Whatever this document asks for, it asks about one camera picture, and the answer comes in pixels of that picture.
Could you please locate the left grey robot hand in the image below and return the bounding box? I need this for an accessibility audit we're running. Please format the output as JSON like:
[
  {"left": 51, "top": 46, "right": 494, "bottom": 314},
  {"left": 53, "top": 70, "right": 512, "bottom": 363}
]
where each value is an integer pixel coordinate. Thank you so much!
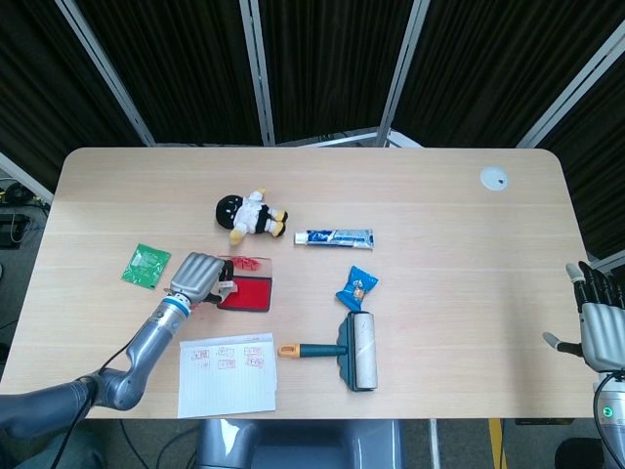
[{"left": 168, "top": 251, "right": 241, "bottom": 309}]

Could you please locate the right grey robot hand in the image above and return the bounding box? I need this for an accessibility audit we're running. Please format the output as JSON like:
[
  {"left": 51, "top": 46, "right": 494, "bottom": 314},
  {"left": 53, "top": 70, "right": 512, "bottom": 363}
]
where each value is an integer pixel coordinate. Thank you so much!
[{"left": 542, "top": 260, "right": 625, "bottom": 376}]

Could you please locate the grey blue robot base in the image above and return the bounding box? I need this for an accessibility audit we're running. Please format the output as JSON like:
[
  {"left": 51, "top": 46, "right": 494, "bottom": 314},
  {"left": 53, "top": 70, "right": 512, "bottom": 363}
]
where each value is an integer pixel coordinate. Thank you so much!
[{"left": 193, "top": 418, "right": 406, "bottom": 469}]

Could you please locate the green sachet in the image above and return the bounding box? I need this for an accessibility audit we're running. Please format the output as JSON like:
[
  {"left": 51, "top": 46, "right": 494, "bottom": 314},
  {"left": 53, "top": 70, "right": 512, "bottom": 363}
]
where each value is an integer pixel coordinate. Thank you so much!
[{"left": 120, "top": 242, "right": 173, "bottom": 290}]

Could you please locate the red ink pad clear lid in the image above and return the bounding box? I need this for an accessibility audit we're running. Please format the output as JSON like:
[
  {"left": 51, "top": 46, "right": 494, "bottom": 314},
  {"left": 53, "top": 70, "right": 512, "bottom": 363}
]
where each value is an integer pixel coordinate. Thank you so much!
[{"left": 215, "top": 253, "right": 274, "bottom": 314}]

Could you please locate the black white plush doll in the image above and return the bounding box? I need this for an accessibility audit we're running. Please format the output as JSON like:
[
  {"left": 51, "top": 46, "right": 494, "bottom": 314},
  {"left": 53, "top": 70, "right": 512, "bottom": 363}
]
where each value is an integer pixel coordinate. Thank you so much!
[{"left": 214, "top": 187, "right": 290, "bottom": 247}]

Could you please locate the lined notebook with red stamps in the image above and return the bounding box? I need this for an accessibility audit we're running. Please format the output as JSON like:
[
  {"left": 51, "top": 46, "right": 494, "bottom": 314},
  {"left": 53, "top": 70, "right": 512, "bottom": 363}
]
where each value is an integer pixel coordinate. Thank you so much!
[{"left": 176, "top": 332, "right": 278, "bottom": 420}]

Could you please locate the blue white toothpaste tube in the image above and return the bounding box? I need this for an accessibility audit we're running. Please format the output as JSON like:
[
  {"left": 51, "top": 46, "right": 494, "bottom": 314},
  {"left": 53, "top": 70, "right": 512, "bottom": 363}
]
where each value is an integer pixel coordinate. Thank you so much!
[{"left": 293, "top": 228, "right": 376, "bottom": 253}]

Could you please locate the blue snack packet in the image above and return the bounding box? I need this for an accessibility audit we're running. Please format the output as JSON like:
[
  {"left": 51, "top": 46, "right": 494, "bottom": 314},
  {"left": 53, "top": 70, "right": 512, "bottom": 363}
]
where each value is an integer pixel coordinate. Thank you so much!
[{"left": 334, "top": 265, "right": 380, "bottom": 311}]

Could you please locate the teal lint roller yellow tip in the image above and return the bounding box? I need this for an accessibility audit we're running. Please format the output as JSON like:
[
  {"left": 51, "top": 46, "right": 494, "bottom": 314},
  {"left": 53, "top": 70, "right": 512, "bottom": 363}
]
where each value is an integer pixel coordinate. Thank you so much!
[{"left": 276, "top": 310, "right": 380, "bottom": 394}]

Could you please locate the black floor box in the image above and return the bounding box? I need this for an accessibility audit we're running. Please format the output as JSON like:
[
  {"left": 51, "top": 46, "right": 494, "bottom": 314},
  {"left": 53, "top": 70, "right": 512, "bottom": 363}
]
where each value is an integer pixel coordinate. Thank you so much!
[{"left": 0, "top": 211, "right": 29, "bottom": 251}]

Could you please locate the white round cable grommet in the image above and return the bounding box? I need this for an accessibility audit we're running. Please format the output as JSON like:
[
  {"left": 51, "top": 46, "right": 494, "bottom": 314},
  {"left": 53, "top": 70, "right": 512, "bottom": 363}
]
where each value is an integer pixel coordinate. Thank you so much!
[{"left": 479, "top": 166, "right": 510, "bottom": 192}]

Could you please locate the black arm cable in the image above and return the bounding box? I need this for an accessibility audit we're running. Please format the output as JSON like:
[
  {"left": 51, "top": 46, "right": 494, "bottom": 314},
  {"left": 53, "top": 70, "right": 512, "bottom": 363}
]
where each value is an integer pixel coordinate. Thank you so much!
[{"left": 48, "top": 336, "right": 147, "bottom": 469}]

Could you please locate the grey partition post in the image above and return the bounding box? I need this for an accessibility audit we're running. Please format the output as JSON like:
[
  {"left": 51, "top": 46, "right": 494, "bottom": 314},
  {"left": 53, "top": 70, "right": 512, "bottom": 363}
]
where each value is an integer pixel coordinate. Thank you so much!
[
  {"left": 55, "top": 0, "right": 157, "bottom": 148},
  {"left": 0, "top": 149, "right": 56, "bottom": 202},
  {"left": 374, "top": 0, "right": 432, "bottom": 148},
  {"left": 237, "top": 0, "right": 277, "bottom": 148},
  {"left": 516, "top": 21, "right": 625, "bottom": 149}
]

